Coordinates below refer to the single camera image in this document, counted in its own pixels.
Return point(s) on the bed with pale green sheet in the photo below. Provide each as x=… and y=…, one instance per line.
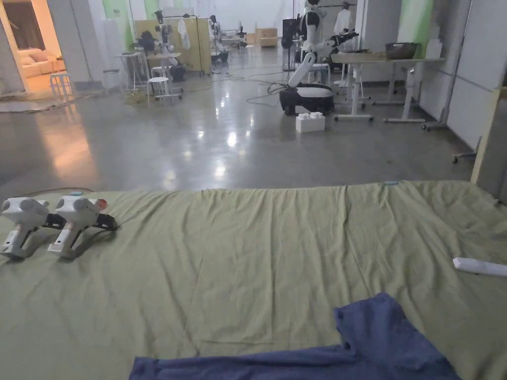
x=253, y=245

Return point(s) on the white block on floor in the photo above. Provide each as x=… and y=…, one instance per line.
x=310, y=122

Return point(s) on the white and black wheeled robot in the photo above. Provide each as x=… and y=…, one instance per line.
x=313, y=93

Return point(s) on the wooden carton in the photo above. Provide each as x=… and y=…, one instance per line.
x=266, y=37

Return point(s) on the spare white hand-held gripper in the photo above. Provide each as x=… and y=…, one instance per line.
x=75, y=208
x=21, y=208

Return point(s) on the dark blue shirt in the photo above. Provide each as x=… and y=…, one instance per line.
x=380, y=348

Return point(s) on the white hand controller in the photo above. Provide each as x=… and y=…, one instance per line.
x=479, y=267

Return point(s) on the beige sofa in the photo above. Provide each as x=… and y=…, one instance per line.
x=35, y=63

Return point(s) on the pale wooden post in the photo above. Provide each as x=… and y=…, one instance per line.
x=486, y=134

